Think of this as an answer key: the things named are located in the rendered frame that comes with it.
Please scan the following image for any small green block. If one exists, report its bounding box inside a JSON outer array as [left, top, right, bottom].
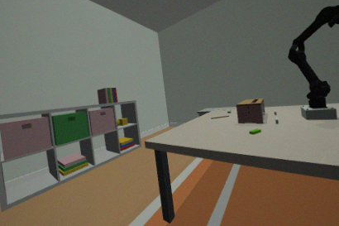
[[250, 129, 261, 134]]

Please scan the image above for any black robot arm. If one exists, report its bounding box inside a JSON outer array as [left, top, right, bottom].
[[288, 5, 339, 109]]

